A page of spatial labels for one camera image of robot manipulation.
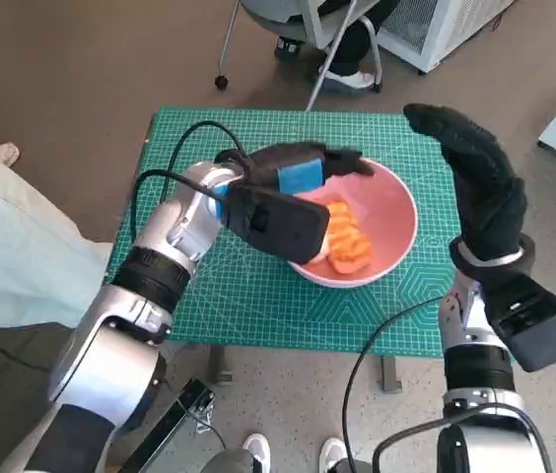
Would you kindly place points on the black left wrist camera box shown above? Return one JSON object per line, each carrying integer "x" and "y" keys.
{"x": 278, "y": 222}

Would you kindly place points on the grey table leg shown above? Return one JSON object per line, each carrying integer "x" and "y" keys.
{"x": 390, "y": 373}
{"x": 220, "y": 364}

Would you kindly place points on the seated person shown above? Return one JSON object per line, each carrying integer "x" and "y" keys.
{"x": 357, "y": 44}

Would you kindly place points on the white shoe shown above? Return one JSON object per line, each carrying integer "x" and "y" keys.
{"x": 257, "y": 447}
{"x": 332, "y": 451}

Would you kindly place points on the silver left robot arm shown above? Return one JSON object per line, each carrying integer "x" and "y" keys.
{"x": 125, "y": 315}

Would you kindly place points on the black metal bar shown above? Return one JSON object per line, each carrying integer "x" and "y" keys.
{"x": 169, "y": 424}

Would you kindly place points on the pink bowl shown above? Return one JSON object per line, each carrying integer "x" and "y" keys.
{"x": 391, "y": 212}

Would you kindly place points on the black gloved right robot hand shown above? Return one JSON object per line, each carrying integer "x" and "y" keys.
{"x": 480, "y": 177}

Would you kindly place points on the grey office chair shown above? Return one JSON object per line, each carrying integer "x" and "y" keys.
{"x": 317, "y": 24}

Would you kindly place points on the green cutting mat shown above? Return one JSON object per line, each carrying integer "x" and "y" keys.
{"x": 258, "y": 305}

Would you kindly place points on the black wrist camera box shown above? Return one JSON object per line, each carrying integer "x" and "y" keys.
{"x": 278, "y": 222}
{"x": 539, "y": 315}

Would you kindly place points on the white cabinet with grille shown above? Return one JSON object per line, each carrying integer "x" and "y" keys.
{"x": 445, "y": 29}

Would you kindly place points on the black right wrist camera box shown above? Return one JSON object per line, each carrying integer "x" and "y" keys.
{"x": 539, "y": 315}

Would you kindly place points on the long orange striped toy bread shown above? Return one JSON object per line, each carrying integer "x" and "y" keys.
{"x": 349, "y": 236}

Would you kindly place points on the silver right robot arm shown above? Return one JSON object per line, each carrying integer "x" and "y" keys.
{"x": 485, "y": 394}

